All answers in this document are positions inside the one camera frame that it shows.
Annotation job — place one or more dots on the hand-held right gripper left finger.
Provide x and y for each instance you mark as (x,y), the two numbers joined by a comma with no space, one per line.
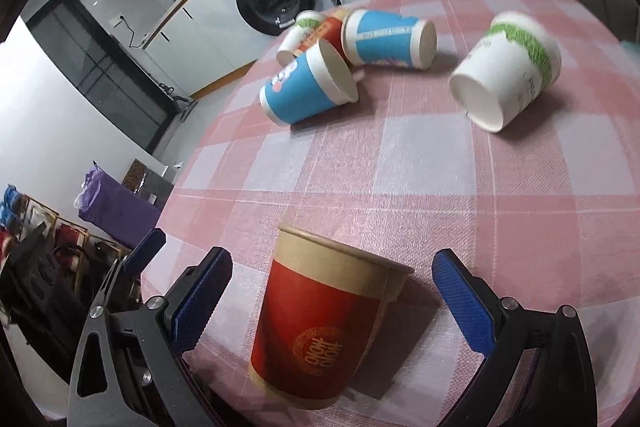
(200,302)

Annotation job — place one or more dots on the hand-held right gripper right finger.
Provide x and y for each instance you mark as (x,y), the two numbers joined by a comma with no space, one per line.
(465,302)

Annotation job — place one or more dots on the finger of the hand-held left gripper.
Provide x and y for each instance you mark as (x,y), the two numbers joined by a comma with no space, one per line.
(145,249)

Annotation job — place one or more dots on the red and brown paper cup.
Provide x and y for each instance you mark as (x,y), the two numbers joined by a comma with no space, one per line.
(310,322)

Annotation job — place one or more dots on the blue paper cup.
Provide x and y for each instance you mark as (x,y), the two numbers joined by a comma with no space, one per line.
(385,39)
(300,87)

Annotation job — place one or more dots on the large white green paper cup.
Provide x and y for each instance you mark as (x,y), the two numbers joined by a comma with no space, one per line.
(500,77)

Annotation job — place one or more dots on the small white green paper cup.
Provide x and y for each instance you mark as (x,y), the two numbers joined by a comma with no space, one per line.
(297,39)

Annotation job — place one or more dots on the red orange paper cup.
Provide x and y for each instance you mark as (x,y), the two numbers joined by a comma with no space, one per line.
(331,32)

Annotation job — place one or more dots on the purple bag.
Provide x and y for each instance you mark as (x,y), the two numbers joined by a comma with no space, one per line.
(115,207)

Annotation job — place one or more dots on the patterned small box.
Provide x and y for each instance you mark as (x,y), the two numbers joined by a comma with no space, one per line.
(136,174)

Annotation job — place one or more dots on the wooden shelf rack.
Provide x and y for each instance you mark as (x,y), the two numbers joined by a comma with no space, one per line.
(65,227)

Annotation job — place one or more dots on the pink checked tablecloth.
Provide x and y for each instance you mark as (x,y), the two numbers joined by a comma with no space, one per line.
(425,187)

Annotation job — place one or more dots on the dark glass door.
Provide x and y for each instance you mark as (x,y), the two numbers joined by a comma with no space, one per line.
(100,72)

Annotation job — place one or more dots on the white base cabinet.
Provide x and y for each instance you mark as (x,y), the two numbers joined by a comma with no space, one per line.
(210,37)

